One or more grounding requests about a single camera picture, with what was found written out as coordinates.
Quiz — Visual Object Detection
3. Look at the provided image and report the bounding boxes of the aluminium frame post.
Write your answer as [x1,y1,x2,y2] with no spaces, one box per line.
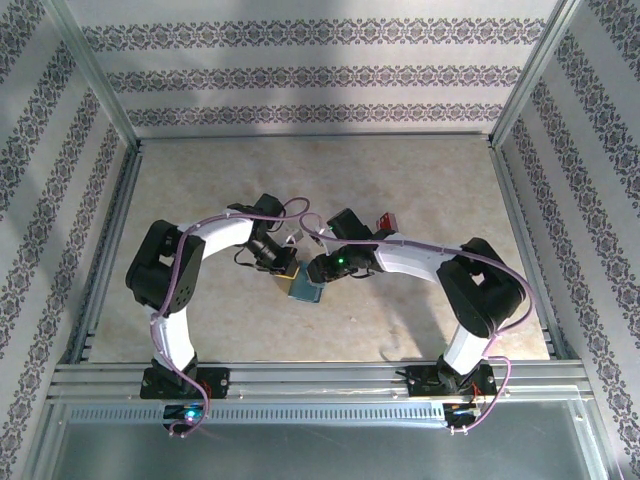
[47,0,144,149]
[489,0,586,149]

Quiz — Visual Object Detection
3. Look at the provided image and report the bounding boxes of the slotted grey cable duct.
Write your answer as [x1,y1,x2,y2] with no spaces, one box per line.
[64,403,451,426]

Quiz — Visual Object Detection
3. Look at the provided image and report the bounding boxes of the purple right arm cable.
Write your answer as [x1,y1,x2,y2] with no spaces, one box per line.
[301,212,535,436]

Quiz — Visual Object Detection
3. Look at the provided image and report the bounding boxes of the grey metal panel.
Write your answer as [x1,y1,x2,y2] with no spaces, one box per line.
[27,399,626,480]

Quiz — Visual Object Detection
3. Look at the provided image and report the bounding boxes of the clear acrylic card stand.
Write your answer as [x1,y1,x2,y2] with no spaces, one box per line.
[374,212,401,236]

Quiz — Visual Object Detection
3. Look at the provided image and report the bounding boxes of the aluminium mounting rail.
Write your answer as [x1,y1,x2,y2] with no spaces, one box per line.
[47,360,594,401]

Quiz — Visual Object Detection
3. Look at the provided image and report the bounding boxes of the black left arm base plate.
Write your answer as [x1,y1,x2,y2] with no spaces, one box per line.
[139,366,232,401]

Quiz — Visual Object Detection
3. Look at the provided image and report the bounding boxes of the aluminium cross rail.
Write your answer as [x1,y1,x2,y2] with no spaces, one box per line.
[134,130,496,146]

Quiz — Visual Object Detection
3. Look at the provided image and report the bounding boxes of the aluminium side rail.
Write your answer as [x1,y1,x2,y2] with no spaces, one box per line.
[485,142,574,365]
[69,142,147,365]

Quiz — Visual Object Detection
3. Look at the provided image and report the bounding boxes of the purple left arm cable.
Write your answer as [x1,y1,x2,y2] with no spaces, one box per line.
[148,197,310,440]

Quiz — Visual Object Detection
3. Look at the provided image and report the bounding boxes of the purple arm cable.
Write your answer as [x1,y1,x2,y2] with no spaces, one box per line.
[301,212,535,436]
[148,197,310,440]

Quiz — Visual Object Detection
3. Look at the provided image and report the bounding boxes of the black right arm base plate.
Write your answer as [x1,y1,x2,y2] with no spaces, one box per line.
[405,364,497,401]

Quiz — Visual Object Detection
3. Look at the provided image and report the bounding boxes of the teal card holder wallet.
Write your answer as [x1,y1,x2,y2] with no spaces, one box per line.
[287,259,327,305]

